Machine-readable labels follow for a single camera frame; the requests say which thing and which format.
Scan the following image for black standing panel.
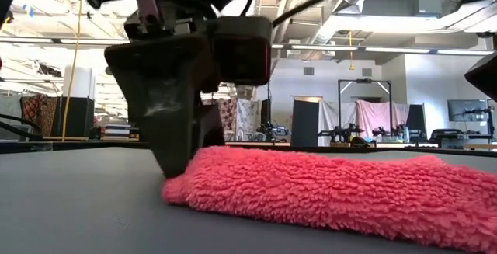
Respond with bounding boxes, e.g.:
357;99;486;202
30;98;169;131
290;98;320;148

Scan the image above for ceiling light bar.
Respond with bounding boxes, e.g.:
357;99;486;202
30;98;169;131
290;43;359;52
364;47;431;54
436;49;497;57

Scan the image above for black station frame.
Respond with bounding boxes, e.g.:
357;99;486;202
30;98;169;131
336;78;393;138

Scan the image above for black computer monitor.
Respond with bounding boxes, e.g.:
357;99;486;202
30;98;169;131
447;99;488;123

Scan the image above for pink draped cloth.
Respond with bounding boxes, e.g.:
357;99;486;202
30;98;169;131
355;99;411;138

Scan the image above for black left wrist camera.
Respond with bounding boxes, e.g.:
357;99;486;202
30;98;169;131
209;16;273;87

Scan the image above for black cable loop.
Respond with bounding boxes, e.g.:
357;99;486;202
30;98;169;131
0;113;43;142

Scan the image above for white column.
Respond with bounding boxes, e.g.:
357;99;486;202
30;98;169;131
62;65;96;99

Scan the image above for black box cabinet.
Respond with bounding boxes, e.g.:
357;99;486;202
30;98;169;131
57;96;96;138

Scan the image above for floral patterned cloth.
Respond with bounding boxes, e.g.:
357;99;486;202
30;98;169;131
217;97;238;142

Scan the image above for stack of books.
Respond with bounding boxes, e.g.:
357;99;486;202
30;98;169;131
100;124;132;141

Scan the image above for yellow hanging cord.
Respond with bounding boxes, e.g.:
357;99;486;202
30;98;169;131
61;0;85;143

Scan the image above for white patterned cloth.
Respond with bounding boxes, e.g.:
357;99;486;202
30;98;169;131
235;98;262;142

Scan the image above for white draped cloth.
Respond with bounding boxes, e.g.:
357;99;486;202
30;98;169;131
318;100;358;147

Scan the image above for red patterned cloth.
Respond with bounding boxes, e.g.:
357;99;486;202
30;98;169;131
19;94;59;137

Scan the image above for pink terry towel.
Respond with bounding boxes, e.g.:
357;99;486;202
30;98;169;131
161;144;497;254

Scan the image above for yellow hanging pendant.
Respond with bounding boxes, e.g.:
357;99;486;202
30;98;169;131
347;30;356;71

